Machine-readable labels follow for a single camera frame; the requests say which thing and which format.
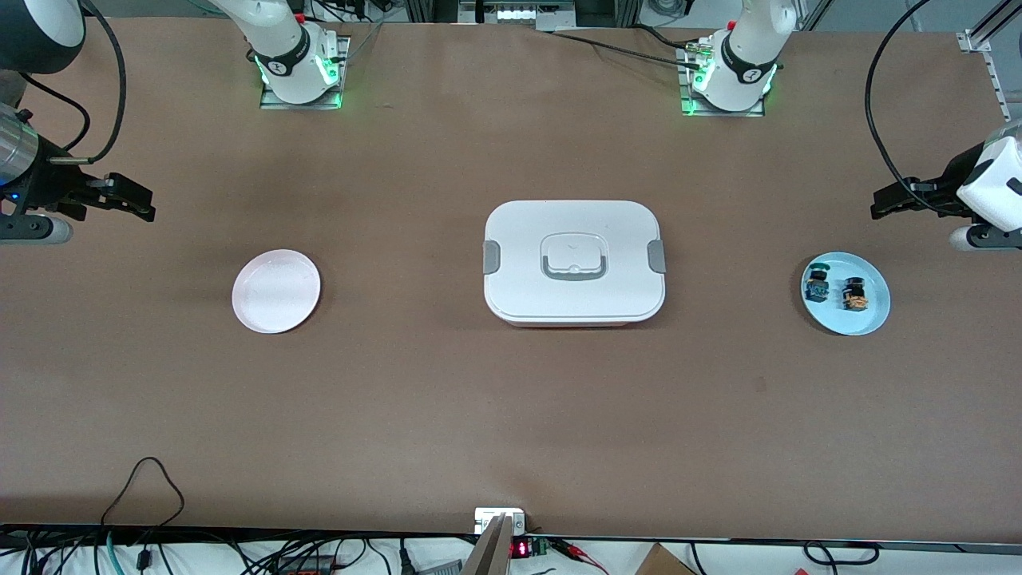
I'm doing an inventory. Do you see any white lidded lunch box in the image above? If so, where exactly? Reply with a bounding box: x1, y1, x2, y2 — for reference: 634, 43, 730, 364
482, 200, 667, 327

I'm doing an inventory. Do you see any brown cardboard box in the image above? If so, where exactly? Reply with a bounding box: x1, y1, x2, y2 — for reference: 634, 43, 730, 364
635, 543, 697, 575

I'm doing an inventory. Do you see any light blue round plate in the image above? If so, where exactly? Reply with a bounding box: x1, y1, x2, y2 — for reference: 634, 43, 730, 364
801, 252, 891, 336

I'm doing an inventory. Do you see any green black small component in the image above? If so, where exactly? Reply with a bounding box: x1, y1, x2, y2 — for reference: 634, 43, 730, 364
804, 261, 832, 303

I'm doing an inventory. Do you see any pink round plate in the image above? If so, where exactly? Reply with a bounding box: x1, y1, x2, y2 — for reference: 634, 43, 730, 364
231, 249, 322, 334

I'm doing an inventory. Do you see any small white device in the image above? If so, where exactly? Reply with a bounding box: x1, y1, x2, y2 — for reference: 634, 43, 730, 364
474, 508, 526, 534

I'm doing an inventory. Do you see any red clip lead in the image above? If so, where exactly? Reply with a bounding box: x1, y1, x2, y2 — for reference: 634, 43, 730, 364
555, 539, 609, 575

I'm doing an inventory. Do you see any grey wooden bar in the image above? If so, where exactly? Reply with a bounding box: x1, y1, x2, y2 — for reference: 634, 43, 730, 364
461, 514, 513, 575

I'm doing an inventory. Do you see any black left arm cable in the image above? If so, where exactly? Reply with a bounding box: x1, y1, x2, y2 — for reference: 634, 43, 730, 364
865, 0, 963, 215

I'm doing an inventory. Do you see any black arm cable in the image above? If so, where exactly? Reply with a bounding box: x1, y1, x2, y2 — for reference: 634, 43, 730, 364
865, 0, 963, 215
18, 0, 129, 165

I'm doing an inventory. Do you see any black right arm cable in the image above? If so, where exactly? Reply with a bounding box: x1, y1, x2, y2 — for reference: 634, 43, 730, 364
18, 0, 129, 165

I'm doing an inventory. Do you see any aluminium corner bracket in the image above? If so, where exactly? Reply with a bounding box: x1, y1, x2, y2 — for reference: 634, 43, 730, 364
957, 0, 1022, 121

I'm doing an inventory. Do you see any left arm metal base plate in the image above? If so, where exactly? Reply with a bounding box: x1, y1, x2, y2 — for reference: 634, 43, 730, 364
679, 44, 766, 118

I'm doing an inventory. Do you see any thin black looped cable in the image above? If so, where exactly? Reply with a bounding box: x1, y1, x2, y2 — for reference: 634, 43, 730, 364
100, 457, 186, 532

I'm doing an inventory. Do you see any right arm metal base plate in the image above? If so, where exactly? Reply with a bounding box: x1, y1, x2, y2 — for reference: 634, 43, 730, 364
259, 36, 351, 110

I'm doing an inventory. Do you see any black cable across table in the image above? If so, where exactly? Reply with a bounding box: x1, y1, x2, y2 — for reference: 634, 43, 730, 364
539, 24, 703, 69

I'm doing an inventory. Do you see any black cable below table edge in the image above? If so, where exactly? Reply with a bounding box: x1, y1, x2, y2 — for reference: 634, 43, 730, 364
802, 541, 881, 567

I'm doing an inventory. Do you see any metal frame with lights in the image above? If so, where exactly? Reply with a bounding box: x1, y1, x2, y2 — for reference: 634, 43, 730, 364
458, 0, 577, 26

